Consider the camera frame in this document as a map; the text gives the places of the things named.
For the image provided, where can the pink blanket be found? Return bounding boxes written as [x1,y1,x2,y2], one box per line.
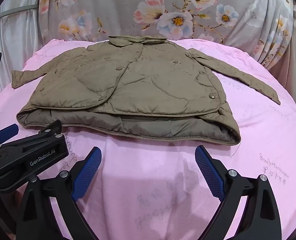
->
[0,38,296,240]

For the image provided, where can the olive quilted jacket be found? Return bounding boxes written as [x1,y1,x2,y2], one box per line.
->
[11,35,281,146]

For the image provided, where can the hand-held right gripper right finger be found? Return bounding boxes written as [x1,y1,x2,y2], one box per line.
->
[195,145,282,240]

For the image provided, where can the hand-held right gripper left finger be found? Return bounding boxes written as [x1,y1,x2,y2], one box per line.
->
[15,146,102,240]

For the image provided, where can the grey metal rod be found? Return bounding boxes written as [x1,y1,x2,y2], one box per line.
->
[0,4,39,19]

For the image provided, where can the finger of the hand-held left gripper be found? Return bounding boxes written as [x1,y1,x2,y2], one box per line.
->
[20,119,66,153]
[0,124,19,151]

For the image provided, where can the white curtain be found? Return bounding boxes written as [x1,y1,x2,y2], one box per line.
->
[0,4,51,100]

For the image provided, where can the grey floral quilt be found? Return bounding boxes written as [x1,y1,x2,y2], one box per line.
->
[38,0,296,72]

